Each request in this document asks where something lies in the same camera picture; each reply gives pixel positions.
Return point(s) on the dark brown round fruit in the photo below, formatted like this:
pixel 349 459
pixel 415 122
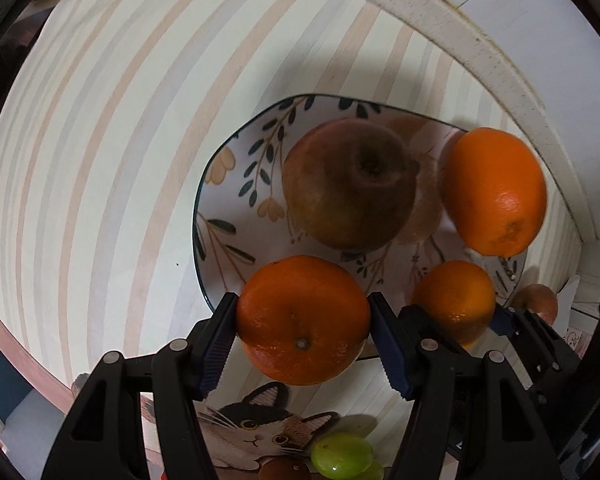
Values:
pixel 537 300
pixel 280 471

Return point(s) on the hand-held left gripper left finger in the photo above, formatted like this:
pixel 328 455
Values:
pixel 217 355

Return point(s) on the green round fruit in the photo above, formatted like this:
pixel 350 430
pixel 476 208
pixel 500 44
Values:
pixel 375 471
pixel 340 455

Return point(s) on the brownish red apple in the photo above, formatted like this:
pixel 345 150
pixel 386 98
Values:
pixel 345 185

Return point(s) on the striped table mat cat print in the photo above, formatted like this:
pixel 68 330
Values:
pixel 105 160

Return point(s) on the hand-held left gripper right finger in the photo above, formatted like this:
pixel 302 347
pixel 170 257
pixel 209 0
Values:
pixel 390 355

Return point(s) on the floral ceramic plate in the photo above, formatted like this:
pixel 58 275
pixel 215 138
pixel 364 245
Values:
pixel 240 185

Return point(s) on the small orange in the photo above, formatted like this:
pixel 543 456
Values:
pixel 300 310
pixel 452 295

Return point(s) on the large orange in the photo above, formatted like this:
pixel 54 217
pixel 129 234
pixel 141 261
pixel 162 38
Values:
pixel 495 190

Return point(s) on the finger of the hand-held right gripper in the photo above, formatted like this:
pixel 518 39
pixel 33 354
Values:
pixel 416 316
pixel 502 321

